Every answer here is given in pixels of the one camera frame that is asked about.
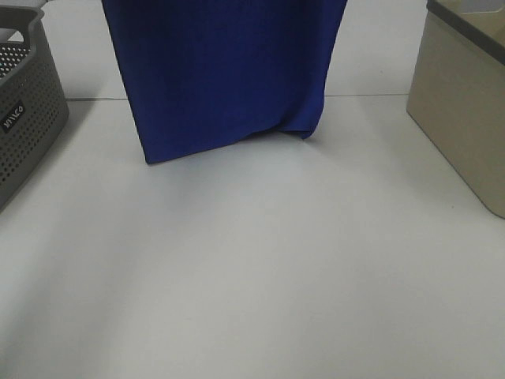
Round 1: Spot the blue towel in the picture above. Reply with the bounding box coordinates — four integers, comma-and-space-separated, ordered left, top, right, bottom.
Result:
102, 1, 346, 164

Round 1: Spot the beige storage box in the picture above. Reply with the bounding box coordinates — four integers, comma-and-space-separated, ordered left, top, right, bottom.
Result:
406, 1, 504, 217

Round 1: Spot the grey perforated plastic basket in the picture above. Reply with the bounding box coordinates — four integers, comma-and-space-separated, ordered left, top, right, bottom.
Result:
1, 6, 69, 207

